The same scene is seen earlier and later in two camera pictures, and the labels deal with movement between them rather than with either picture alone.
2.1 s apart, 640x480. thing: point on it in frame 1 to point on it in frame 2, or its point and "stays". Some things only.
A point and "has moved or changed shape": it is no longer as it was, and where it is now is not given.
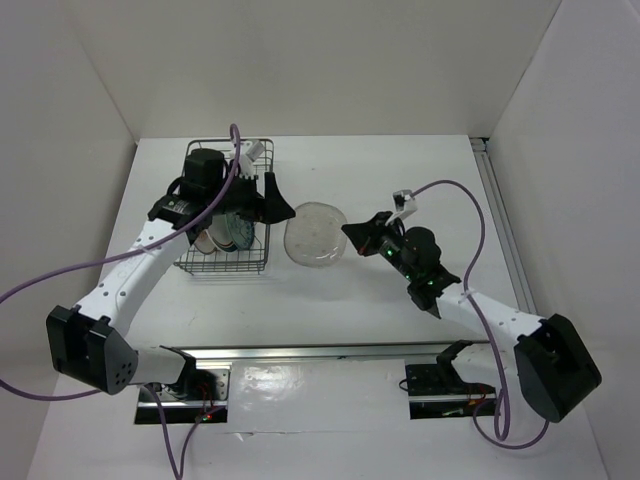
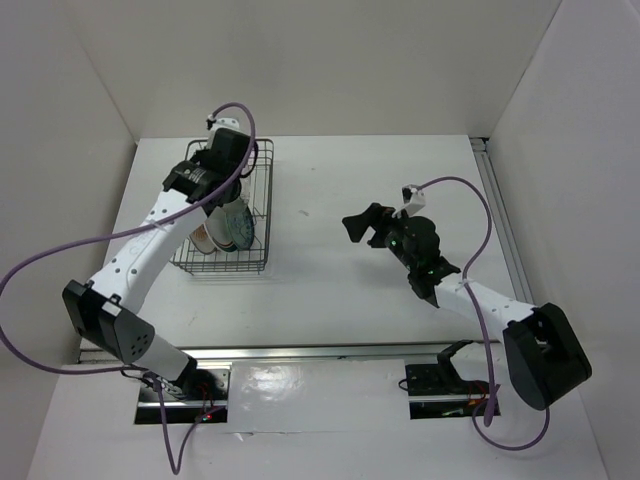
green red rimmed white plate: x=220 y=234 stays
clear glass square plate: x=314 y=235 has moved or changed shape
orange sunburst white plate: x=204 y=243 stays
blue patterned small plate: x=242 y=231 stays
